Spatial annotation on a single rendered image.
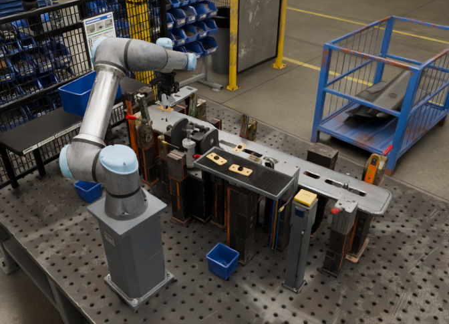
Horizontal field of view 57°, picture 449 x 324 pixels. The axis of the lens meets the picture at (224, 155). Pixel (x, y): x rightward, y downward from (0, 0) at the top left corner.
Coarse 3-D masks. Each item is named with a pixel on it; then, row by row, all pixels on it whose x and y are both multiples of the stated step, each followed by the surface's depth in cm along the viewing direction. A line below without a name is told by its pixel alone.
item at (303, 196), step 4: (300, 192) 147; (304, 192) 147; (308, 192) 147; (296, 196) 145; (300, 196) 145; (304, 196) 145; (308, 196) 145; (312, 196) 145; (316, 196) 145; (296, 200) 144; (300, 200) 143; (304, 200) 143; (308, 200) 143; (312, 200) 143; (308, 204) 142
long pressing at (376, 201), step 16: (160, 112) 230; (176, 112) 230; (160, 128) 216; (256, 144) 203; (288, 160) 191; (304, 160) 192; (304, 176) 181; (320, 176) 181; (336, 176) 181; (320, 192) 172; (336, 192) 172; (368, 192) 172; (384, 192) 172; (368, 208) 163; (384, 208) 164
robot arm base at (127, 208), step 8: (136, 192) 142; (144, 192) 150; (112, 200) 142; (120, 200) 141; (128, 200) 141; (136, 200) 143; (144, 200) 149; (112, 208) 142; (120, 208) 142; (128, 208) 142; (136, 208) 143; (144, 208) 146; (112, 216) 144; (120, 216) 142; (128, 216) 143; (136, 216) 144
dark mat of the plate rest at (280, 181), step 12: (204, 156) 165; (228, 156) 165; (216, 168) 159; (228, 168) 159; (252, 168) 159; (264, 168) 159; (240, 180) 152; (252, 180) 152; (264, 180) 152; (276, 180) 152; (288, 180) 152; (276, 192) 147
